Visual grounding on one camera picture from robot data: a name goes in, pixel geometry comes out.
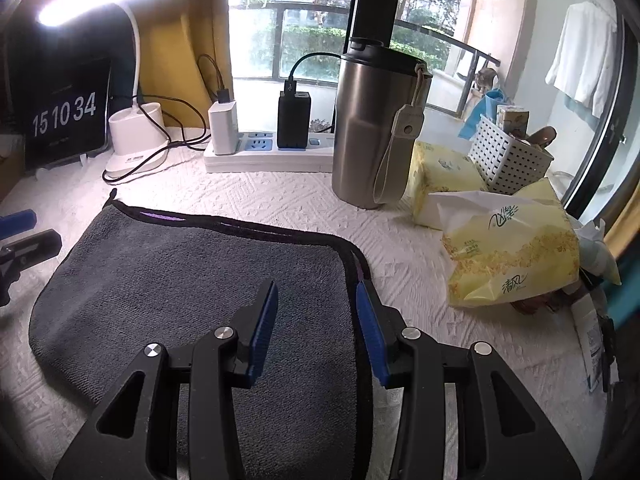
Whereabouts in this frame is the white power strip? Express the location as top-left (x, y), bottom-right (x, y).
top-left (203, 131), bottom-right (337, 174)

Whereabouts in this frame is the white charger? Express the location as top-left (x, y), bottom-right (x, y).
top-left (208, 87), bottom-right (239, 156)

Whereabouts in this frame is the opened yellow tissue pack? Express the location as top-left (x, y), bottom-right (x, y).
top-left (429, 178), bottom-right (582, 310)

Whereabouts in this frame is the white desk lamp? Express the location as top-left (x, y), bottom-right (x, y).
top-left (36, 0), bottom-right (185, 177)

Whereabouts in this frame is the light blue packet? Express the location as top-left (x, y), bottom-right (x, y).
top-left (574, 219), bottom-right (622, 287)

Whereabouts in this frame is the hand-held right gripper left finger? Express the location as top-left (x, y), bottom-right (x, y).
top-left (52, 280), bottom-right (279, 480)

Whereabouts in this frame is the white textured table cover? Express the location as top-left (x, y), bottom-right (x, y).
top-left (0, 125), bottom-right (608, 480)

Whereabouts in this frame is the balcony railing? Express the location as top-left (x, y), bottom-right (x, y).
top-left (229, 1), bottom-right (502, 120)

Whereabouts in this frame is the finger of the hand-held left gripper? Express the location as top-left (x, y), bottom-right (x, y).
top-left (0, 211), bottom-right (38, 241)
top-left (0, 229), bottom-right (63, 307)

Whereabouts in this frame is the black tablet clock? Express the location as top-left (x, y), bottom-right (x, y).
top-left (9, 56), bottom-right (114, 170)

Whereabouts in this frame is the black lamp cable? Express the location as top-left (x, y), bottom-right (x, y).
top-left (102, 93), bottom-right (213, 184)

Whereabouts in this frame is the grey towel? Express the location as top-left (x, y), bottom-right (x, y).
top-left (29, 189), bottom-right (375, 480)

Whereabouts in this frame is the white hanging shirt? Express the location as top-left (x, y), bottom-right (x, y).
top-left (544, 2), bottom-right (619, 119)

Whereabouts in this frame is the black charger cable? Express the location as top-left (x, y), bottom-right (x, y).
top-left (288, 51), bottom-right (347, 95)

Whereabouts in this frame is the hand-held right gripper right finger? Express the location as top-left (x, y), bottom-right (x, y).
top-left (355, 282), bottom-right (582, 480)

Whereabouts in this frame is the steel tumbler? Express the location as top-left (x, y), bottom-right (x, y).
top-left (331, 36), bottom-right (434, 211)

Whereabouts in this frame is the yellow curtain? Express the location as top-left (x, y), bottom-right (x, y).
top-left (144, 9), bottom-right (232, 131)

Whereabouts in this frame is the brown cat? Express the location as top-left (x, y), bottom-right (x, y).
top-left (474, 67), bottom-right (502, 97)

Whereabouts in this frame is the blue bag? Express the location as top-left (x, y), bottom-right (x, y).
top-left (459, 87), bottom-right (512, 139)

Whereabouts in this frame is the black charger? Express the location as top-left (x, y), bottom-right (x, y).
top-left (277, 79), bottom-right (314, 151)

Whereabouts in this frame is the white paper label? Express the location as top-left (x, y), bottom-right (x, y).
top-left (569, 294), bottom-right (610, 392)

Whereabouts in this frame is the white plastic basket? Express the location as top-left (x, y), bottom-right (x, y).
top-left (467, 113), bottom-right (556, 195)

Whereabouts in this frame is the small printed box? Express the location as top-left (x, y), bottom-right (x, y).
top-left (495, 104), bottom-right (532, 137)

